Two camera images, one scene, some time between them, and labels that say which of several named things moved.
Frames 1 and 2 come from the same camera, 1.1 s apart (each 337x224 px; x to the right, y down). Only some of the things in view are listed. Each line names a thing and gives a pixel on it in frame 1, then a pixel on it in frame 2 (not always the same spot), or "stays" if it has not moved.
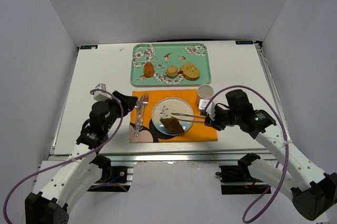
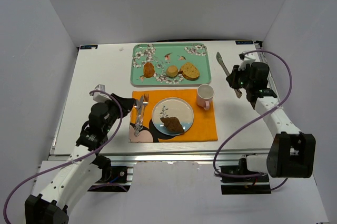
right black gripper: x=210 y=120 → x=234 y=77
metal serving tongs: x=189 y=115 → x=220 y=62
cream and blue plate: x=164 y=109 stays
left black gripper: x=122 y=100 stays
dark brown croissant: x=172 y=125 stays
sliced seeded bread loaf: x=189 y=71 stays
